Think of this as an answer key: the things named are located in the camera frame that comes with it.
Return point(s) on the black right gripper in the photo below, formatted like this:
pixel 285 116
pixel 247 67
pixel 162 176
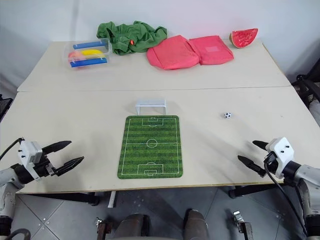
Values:
pixel 271 163

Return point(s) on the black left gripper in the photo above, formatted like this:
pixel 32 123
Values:
pixel 44 168

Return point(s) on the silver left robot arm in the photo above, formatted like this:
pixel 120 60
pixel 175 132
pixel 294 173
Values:
pixel 10 175

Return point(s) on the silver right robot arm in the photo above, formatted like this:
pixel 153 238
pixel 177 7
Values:
pixel 306 175

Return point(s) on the tiny soccer ball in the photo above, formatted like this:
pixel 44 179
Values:
pixel 227 115

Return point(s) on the green soccer field mat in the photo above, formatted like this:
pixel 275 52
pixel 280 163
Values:
pixel 151 150

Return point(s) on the small white toy goal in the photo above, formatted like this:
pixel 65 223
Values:
pixel 151 105

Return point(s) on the black table foot bar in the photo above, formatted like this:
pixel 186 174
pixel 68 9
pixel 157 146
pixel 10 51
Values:
pixel 250 191
pixel 75 197

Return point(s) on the white table leg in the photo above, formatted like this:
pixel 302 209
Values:
pixel 111 199

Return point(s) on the black equipment piece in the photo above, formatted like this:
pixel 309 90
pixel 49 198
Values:
pixel 5 106

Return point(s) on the dark rounded shape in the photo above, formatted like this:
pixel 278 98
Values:
pixel 196 225
pixel 132 227

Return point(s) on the blue box lid clip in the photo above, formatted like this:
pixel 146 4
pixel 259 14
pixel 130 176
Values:
pixel 90 62
pixel 87 45

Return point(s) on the pink toy fruit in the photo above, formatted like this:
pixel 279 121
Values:
pixel 76 56

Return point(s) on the clear plastic storage box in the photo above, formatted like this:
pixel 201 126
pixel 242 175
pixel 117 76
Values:
pixel 67 53

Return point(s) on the yellow toy banana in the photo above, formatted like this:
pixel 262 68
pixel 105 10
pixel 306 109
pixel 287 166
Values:
pixel 93 52

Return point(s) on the square red fabric bag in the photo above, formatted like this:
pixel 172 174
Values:
pixel 212 50

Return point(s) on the red watermelon slice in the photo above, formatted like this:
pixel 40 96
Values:
pixel 243 38

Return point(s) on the pink folded cloth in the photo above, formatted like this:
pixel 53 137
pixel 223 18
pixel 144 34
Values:
pixel 170 53

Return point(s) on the crumpled green cloth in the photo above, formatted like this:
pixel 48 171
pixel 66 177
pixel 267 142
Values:
pixel 140 37

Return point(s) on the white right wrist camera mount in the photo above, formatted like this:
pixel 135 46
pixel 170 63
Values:
pixel 281 150

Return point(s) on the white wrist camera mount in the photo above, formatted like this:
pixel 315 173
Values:
pixel 28 152
pixel 281 150

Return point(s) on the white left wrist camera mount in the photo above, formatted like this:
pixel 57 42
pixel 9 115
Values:
pixel 28 152

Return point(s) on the metal clamp bracket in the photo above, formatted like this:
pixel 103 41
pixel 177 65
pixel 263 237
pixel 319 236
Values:
pixel 103 228
pixel 243 225

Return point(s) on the black wheeled frame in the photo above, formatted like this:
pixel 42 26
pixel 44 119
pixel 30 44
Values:
pixel 308 90

